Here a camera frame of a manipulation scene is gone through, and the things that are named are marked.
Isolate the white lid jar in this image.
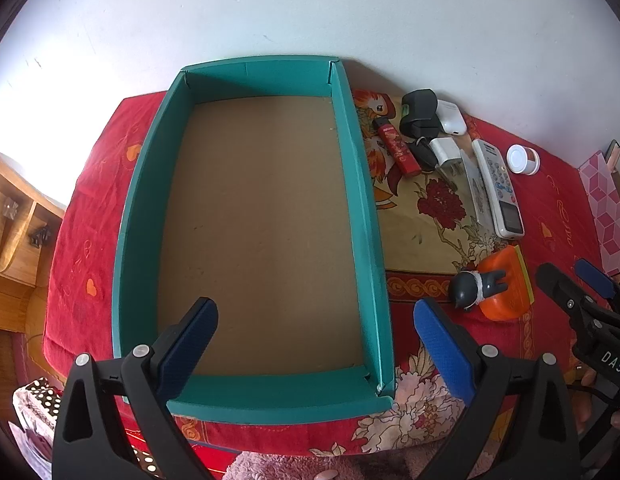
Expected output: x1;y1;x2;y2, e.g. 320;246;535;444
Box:
506;144;541;176

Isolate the black car key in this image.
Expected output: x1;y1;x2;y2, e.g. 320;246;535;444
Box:
407;136;438;173

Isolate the pink fluffy rug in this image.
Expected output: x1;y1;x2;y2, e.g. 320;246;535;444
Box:
222;440;441;480

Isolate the red lighter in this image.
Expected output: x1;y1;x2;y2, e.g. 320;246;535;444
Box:
372;117;420;177

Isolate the white earbuds case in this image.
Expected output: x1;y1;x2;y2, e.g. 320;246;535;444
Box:
436;99;467;136

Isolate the cartoon printed card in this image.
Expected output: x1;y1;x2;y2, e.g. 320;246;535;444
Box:
462;155;493;223

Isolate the red floral blanket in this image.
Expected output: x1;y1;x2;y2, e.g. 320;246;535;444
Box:
42;89;620;461

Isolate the teal cardboard box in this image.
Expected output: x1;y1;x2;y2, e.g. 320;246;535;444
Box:
111;55;396;423

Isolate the grey remote control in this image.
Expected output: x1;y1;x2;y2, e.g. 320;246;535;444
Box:
471;139;526;240

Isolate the polka dot bag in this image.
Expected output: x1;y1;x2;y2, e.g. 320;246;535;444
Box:
12;379;71;480

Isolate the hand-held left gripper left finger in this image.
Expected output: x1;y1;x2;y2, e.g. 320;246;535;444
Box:
51;297;220;480

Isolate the person's right hand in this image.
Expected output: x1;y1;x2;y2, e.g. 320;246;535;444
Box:
577;367;620;435

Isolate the black stapler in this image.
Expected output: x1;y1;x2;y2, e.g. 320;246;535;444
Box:
400;89;441;138

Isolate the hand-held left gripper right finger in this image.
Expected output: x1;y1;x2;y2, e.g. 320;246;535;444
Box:
413;298;583;480

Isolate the wooden cabinet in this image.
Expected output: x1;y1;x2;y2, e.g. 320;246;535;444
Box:
0;149;68;333

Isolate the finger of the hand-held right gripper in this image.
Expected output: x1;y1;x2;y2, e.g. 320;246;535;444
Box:
535;262;598;328
575;259;620;311

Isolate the white charger plug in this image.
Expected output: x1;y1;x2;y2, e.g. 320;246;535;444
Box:
430;137;465;173

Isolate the pink patterned box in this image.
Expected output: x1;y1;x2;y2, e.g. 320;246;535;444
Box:
579;150;620;277

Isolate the orange monkey alarm clock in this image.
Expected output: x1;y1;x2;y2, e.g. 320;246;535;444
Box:
449;251;533;322

